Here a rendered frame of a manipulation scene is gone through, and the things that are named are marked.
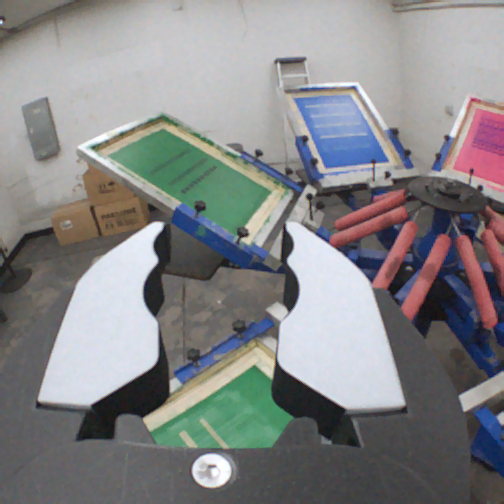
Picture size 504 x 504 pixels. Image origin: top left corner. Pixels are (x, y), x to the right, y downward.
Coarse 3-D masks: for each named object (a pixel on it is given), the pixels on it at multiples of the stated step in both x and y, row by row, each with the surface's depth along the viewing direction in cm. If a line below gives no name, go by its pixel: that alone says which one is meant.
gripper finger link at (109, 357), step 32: (160, 224) 11; (128, 256) 9; (160, 256) 11; (96, 288) 8; (128, 288) 8; (160, 288) 10; (64, 320) 7; (96, 320) 7; (128, 320) 7; (64, 352) 6; (96, 352) 6; (128, 352) 6; (160, 352) 7; (64, 384) 5; (96, 384) 6; (128, 384) 6; (160, 384) 7; (96, 416) 5
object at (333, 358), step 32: (288, 224) 11; (288, 256) 11; (320, 256) 10; (288, 288) 10; (320, 288) 8; (352, 288) 8; (288, 320) 7; (320, 320) 7; (352, 320) 7; (288, 352) 7; (320, 352) 7; (352, 352) 7; (384, 352) 7; (288, 384) 6; (320, 384) 6; (352, 384) 6; (384, 384) 6; (320, 416) 6
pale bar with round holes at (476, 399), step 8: (496, 376) 58; (488, 384) 57; (496, 384) 56; (472, 392) 57; (480, 392) 56; (488, 392) 54; (496, 392) 53; (464, 400) 55; (472, 400) 54; (480, 400) 53; (488, 400) 53; (496, 400) 54; (464, 408) 53; (472, 408) 53; (480, 408) 55; (488, 408) 55; (472, 416) 54
